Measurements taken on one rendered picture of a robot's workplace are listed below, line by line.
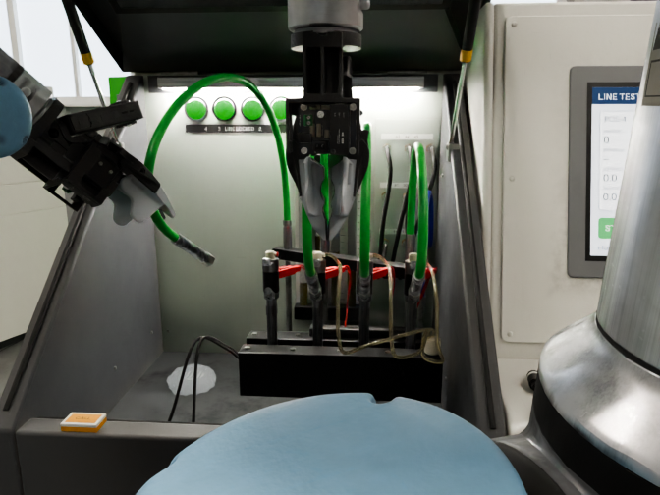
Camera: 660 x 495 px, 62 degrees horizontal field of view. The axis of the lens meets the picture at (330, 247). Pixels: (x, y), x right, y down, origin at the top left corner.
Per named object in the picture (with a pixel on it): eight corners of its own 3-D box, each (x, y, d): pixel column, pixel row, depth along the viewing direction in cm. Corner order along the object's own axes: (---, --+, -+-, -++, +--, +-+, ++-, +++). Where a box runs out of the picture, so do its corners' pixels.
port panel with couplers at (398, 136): (372, 267, 118) (375, 118, 111) (372, 263, 122) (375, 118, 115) (434, 268, 117) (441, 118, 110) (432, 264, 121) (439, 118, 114)
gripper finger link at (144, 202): (157, 243, 77) (101, 201, 73) (177, 210, 80) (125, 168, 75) (168, 240, 75) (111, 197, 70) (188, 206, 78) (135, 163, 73)
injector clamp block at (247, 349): (241, 432, 96) (238, 351, 93) (252, 404, 106) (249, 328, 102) (439, 440, 94) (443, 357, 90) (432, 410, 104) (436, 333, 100)
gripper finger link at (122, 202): (136, 245, 81) (86, 204, 75) (156, 213, 83) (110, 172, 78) (148, 244, 79) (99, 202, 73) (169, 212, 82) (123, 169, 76)
